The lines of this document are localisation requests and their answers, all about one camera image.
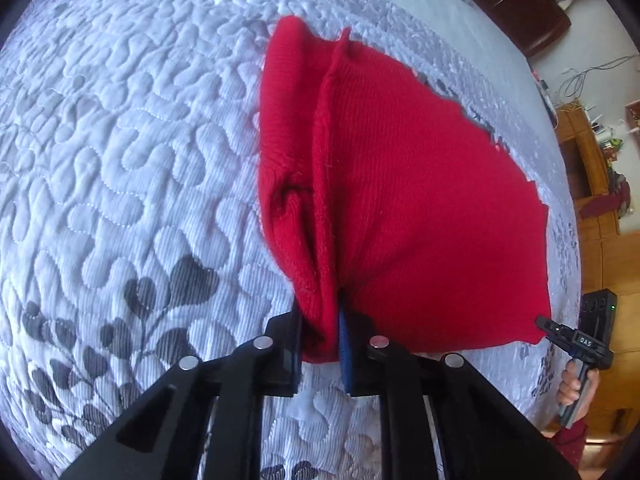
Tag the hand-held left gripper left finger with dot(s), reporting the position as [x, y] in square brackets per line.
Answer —
[285, 355]

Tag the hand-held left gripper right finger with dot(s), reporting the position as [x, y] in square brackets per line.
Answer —
[345, 355]

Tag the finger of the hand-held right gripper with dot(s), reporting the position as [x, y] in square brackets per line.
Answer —
[552, 330]

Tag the red knitted sweater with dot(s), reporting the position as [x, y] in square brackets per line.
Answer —
[425, 210]

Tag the person's right forearm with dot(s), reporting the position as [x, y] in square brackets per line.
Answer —
[570, 445]

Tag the person's right hand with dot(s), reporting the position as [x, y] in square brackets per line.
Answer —
[567, 385]

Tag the wooden desk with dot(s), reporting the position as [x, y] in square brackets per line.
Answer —
[607, 260]

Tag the dark red hanging cloth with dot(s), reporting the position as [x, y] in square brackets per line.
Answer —
[607, 205]

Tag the white router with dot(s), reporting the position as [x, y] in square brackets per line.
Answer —
[592, 117]

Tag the grey leaf-print quilt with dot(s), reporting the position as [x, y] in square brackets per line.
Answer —
[125, 160]

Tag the dark wooden headboard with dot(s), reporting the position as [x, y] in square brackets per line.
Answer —
[520, 5]

